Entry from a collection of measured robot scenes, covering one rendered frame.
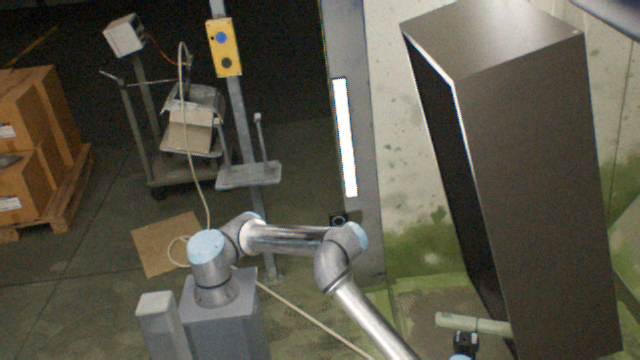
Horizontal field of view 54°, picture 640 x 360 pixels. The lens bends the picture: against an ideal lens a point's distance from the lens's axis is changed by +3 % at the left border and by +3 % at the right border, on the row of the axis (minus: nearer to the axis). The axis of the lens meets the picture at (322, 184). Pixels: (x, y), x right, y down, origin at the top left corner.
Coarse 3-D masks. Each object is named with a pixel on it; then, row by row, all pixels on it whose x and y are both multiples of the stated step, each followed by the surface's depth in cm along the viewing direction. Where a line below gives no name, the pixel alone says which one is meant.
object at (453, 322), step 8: (440, 320) 234; (448, 320) 233; (456, 320) 233; (464, 320) 233; (472, 320) 232; (480, 320) 232; (488, 320) 232; (448, 328) 235; (456, 328) 234; (464, 328) 232; (472, 328) 231; (480, 328) 230; (488, 328) 229; (496, 328) 228; (504, 328) 228; (496, 336) 230; (504, 336) 229; (512, 336) 227
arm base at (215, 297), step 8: (232, 280) 250; (200, 288) 246; (208, 288) 244; (216, 288) 245; (224, 288) 246; (232, 288) 249; (240, 288) 255; (200, 296) 248; (208, 296) 245; (216, 296) 245; (224, 296) 246; (232, 296) 249; (200, 304) 248; (208, 304) 246; (216, 304) 246; (224, 304) 247
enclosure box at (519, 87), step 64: (512, 0) 195; (448, 64) 171; (512, 64) 162; (576, 64) 164; (448, 128) 236; (512, 128) 171; (576, 128) 174; (448, 192) 250; (512, 192) 181; (576, 192) 184; (512, 256) 193; (576, 256) 196; (512, 320) 206; (576, 320) 210
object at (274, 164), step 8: (272, 160) 321; (224, 168) 320; (232, 168) 319; (240, 168) 318; (248, 168) 317; (256, 168) 316; (264, 168) 315; (272, 168) 314; (232, 184) 304; (240, 184) 303; (248, 184) 302; (256, 184) 302; (264, 184) 303
